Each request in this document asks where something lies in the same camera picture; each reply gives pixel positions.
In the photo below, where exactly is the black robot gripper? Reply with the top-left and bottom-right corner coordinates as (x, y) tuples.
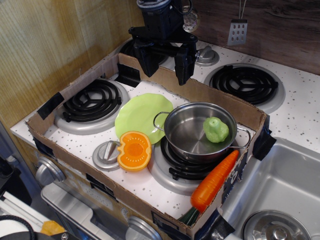
(128, 4), (198, 86)

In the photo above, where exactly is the light green toy broccoli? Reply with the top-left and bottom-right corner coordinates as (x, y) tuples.
(203, 117), (229, 143)

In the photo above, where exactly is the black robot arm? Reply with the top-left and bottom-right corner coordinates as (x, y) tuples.
(128, 0), (199, 86)

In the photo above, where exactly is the stainless steel pan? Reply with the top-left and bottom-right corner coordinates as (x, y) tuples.
(153, 102), (252, 164)

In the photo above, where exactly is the grey stove knob back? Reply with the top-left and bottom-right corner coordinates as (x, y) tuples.
(195, 46), (220, 67)

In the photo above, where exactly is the grey stove knob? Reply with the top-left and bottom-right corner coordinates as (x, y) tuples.
(92, 140), (120, 172)
(195, 46), (220, 67)

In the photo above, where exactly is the hanging metal skimmer ladle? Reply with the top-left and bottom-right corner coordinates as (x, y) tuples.
(182, 5), (201, 33)

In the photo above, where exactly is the light green plastic plate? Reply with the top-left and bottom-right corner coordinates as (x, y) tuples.
(114, 93), (173, 144)

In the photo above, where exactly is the hanging metal slotted spatula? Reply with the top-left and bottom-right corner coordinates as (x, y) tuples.
(227, 0), (248, 46)

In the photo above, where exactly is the front left black burner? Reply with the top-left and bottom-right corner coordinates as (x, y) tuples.
(54, 78), (130, 135)

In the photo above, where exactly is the back right black burner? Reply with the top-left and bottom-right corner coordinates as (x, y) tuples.
(204, 63), (286, 114)

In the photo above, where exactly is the orange toy pumpkin slice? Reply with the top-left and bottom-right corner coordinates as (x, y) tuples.
(117, 131), (152, 172)

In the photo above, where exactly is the grey stove knob front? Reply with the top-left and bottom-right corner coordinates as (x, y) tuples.
(92, 140), (120, 172)

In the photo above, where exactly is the front right black burner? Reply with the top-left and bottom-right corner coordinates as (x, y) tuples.
(148, 137), (232, 196)

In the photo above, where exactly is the orange toy carrot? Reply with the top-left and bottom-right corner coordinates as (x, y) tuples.
(178, 150), (240, 226)

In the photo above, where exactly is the silver oven knob left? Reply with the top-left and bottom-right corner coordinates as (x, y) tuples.
(35, 156), (66, 186)

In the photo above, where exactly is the silver oven knob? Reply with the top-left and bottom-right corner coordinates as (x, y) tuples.
(35, 156), (66, 186)
(125, 216), (162, 240)

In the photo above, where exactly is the brown cardboard fence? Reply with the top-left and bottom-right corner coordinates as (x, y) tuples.
(26, 53), (269, 240)

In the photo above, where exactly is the silver sink basin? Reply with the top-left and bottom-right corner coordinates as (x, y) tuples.
(222, 138), (320, 240)

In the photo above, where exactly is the silver oven knob right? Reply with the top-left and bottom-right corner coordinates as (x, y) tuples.
(125, 216), (162, 240)

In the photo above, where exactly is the silver sink drain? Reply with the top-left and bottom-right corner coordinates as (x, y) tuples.
(241, 210), (311, 240)

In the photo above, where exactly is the small orange yellow object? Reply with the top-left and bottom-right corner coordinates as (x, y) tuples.
(40, 220), (66, 236)

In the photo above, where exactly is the silver oven door handle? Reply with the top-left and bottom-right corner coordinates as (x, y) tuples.
(41, 183), (111, 240)

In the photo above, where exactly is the black cable loop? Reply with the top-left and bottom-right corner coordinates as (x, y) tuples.
(0, 214), (37, 240)

